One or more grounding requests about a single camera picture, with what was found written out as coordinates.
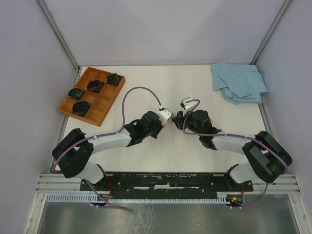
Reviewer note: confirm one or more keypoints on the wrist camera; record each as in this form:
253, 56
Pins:
165, 116
187, 105

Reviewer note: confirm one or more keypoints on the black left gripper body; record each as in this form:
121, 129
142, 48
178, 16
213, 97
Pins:
156, 129

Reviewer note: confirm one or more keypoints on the dark rolled cloth far right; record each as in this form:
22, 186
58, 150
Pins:
114, 79

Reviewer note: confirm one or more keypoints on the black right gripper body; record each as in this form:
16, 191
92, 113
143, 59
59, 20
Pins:
180, 115

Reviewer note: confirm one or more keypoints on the dark rolled cloth centre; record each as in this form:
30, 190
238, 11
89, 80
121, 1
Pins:
95, 86

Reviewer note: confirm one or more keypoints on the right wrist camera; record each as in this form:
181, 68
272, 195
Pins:
187, 105

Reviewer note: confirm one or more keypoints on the wooden compartment tray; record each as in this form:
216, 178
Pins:
100, 102

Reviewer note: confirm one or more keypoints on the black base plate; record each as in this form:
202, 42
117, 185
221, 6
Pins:
123, 182

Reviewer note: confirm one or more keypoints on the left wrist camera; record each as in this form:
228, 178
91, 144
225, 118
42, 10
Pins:
165, 116

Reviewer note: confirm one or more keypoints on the light blue cloth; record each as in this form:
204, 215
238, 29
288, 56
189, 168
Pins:
238, 83

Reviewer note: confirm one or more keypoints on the dark rolled cloth yellow pattern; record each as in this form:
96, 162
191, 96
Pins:
75, 93

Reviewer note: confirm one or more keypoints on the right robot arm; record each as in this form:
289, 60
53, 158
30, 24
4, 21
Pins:
267, 159

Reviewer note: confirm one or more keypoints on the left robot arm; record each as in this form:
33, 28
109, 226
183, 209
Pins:
73, 153

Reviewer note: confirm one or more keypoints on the dark rolled cloth front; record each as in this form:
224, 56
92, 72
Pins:
81, 108

